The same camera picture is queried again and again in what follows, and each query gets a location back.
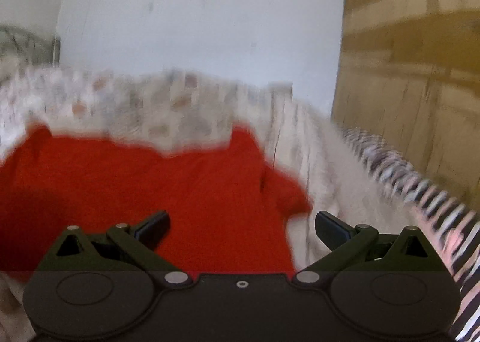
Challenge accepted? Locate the red knit garment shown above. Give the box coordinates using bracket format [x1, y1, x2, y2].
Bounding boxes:
[1, 127, 312, 281]

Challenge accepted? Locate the patterned dotted duvet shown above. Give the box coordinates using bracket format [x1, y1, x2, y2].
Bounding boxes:
[1, 67, 414, 341]

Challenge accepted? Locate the black white striped bedsheet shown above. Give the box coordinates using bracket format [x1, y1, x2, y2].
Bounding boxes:
[341, 129, 479, 341]

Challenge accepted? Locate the brown wooden wardrobe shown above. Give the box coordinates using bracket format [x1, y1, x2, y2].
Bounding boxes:
[332, 0, 480, 209]

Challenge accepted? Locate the metal ornate headboard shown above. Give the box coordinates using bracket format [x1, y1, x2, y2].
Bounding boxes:
[1, 24, 60, 70]

